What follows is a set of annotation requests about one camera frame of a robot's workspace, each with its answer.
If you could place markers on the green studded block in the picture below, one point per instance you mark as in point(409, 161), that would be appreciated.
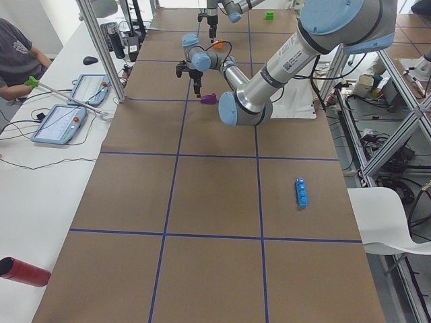
point(269, 15)

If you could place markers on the white chair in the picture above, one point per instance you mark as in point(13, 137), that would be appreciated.
point(382, 222)

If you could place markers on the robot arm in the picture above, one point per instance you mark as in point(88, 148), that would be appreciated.
point(233, 10)
point(360, 26)

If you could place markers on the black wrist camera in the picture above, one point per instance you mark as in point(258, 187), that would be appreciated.
point(181, 68)
point(201, 16)

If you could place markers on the seated person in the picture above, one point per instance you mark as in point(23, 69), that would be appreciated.
point(20, 59)

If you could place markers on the lower teach pendant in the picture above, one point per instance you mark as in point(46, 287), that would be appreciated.
point(60, 125)

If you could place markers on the aluminium frame post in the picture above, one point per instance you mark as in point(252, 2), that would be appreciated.
point(90, 19)

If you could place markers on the metal rod green handle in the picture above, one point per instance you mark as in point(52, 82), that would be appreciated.
point(33, 82)

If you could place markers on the orange trapezoid block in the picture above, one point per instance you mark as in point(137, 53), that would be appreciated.
point(218, 44)

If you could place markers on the upper teach pendant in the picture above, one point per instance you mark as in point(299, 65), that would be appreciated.
point(91, 88)

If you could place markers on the black computer mouse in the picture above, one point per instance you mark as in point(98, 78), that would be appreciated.
point(89, 60)

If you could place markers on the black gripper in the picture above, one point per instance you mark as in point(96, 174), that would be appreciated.
point(211, 19)
point(196, 75)

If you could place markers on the red cylinder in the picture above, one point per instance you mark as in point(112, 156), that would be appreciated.
point(23, 272)

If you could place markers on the long blue studded block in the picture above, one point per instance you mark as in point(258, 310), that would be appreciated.
point(301, 192)

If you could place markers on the purple trapezoid block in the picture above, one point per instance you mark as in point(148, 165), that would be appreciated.
point(209, 99)

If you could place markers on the teach pendant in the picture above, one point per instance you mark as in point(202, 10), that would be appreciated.
point(60, 125)
point(91, 88)

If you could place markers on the black keyboard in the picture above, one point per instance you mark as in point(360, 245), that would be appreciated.
point(107, 29)

